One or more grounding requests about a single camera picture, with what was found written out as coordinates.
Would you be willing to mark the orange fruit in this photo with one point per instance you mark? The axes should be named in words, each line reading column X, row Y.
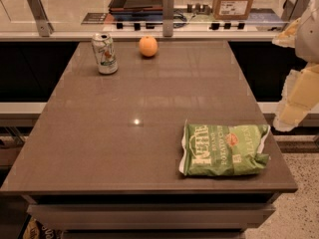
column 148, row 46

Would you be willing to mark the metal railing post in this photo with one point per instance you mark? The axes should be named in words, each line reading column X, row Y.
column 167, row 18
column 43, row 24
column 293, row 9

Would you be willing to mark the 7up soda can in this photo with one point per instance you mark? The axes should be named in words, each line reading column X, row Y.
column 103, row 48

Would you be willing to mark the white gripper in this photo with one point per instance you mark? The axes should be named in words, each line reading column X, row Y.
column 308, row 37

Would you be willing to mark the right metal railing post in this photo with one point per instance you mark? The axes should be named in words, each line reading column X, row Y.
column 293, row 9

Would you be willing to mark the snack bag under table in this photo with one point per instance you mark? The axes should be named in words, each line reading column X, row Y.
column 35, row 230

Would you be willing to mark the cardboard box with label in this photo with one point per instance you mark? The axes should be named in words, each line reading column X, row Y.
column 231, row 9

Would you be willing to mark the left metal railing post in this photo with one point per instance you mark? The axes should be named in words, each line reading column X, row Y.
column 43, row 24

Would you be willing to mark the green jalapeno chip bag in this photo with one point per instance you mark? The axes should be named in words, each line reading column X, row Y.
column 222, row 150

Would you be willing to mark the middle metal railing post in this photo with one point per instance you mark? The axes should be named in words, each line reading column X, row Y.
column 167, row 18

